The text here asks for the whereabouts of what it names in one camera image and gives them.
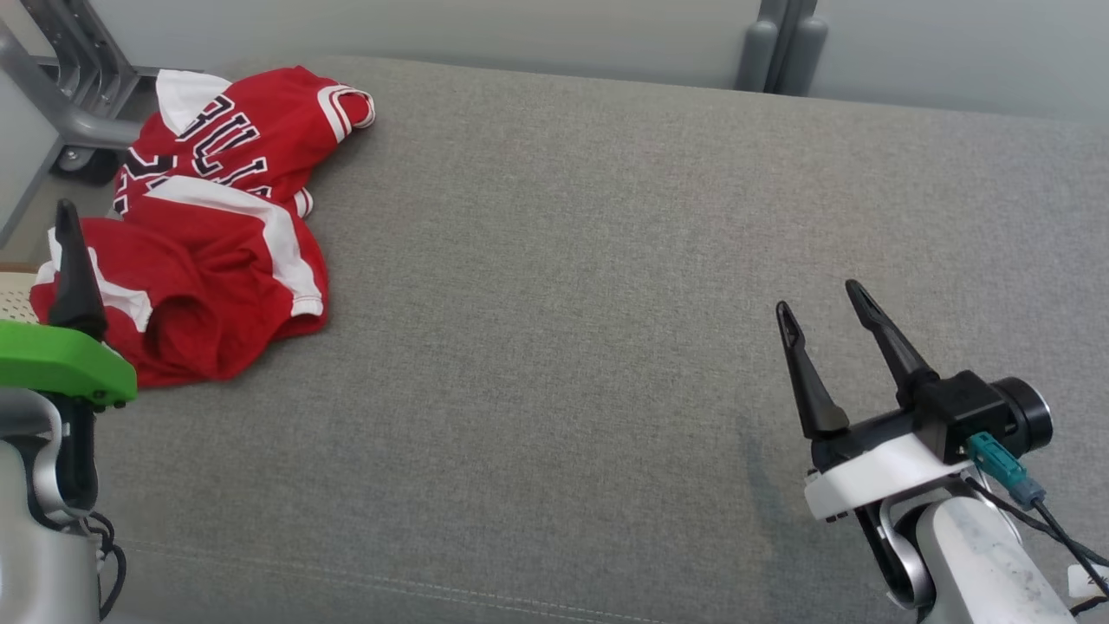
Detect grey metal frame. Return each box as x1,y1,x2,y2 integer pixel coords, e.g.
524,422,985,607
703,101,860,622
0,0,161,248

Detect red shorts with white stripe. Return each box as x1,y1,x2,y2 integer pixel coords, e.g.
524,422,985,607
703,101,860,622
30,173,331,389

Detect small white cable label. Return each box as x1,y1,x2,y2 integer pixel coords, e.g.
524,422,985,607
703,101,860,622
1067,563,1109,599

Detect grey fabric sofa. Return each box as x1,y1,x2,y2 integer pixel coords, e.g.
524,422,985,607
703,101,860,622
0,54,1109,624

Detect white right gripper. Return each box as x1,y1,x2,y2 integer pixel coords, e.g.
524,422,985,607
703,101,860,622
775,279,981,523

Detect grey metal table legs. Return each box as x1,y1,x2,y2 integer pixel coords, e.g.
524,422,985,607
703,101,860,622
735,0,828,96

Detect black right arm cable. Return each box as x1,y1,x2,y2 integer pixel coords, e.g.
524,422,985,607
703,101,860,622
963,431,1109,618

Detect red basketball jersey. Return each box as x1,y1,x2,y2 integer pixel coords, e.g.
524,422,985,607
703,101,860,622
111,65,377,219

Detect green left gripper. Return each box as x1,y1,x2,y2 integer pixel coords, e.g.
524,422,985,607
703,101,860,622
0,199,138,410

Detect black caster wheel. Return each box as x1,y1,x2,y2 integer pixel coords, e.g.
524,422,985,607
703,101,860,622
56,147,122,185

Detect beige perforated basket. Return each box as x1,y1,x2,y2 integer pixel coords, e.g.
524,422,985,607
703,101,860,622
0,264,42,326

